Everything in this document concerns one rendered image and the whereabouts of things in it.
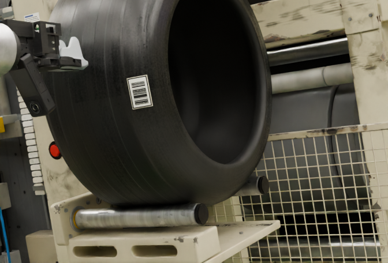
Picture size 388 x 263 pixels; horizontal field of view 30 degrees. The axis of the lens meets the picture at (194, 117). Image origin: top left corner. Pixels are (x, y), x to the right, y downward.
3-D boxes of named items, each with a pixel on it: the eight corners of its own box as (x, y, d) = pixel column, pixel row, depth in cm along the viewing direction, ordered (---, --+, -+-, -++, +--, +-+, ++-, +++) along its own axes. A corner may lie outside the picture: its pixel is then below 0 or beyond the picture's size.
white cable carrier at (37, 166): (34, 195, 184) (1, 8, 181) (48, 191, 188) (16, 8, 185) (47, 194, 181) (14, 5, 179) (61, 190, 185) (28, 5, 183)
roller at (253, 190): (141, 196, 188) (146, 180, 191) (151, 203, 191) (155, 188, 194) (259, 189, 169) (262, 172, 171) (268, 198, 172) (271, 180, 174)
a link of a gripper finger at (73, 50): (96, 37, 139) (62, 33, 131) (99, 68, 139) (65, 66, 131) (84, 40, 141) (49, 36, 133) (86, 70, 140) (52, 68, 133)
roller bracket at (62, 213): (56, 247, 164) (48, 205, 164) (157, 206, 198) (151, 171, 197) (66, 247, 163) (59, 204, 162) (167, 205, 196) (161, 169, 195)
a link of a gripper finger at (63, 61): (86, 57, 134) (52, 55, 127) (87, 66, 134) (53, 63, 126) (68, 61, 136) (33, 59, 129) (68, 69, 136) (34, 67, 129)
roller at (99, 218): (68, 222, 165) (75, 205, 168) (79, 232, 168) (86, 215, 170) (194, 217, 146) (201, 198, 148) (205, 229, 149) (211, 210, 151)
